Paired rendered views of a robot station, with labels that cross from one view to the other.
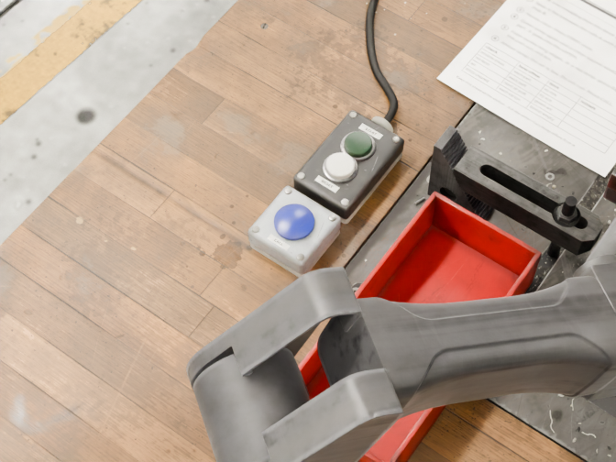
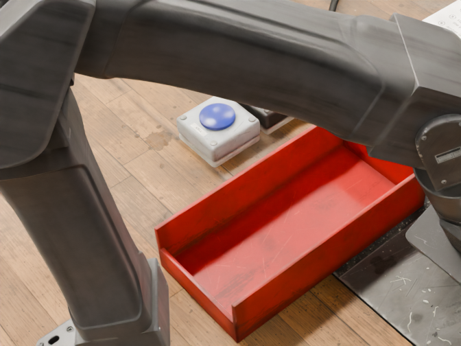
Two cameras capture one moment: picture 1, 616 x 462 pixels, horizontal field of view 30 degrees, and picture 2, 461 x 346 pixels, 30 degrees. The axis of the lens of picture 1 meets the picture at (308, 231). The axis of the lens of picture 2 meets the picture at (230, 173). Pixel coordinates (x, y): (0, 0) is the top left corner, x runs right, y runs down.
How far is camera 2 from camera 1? 39 cm
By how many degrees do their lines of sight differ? 16
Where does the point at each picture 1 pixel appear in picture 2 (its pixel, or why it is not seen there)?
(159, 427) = not seen: hidden behind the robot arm
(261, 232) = (187, 120)
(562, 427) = (419, 329)
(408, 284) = (306, 186)
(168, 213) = (121, 104)
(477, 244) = (377, 162)
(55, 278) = not seen: hidden behind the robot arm
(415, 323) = not seen: outside the picture
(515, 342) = (271, 23)
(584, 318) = (365, 39)
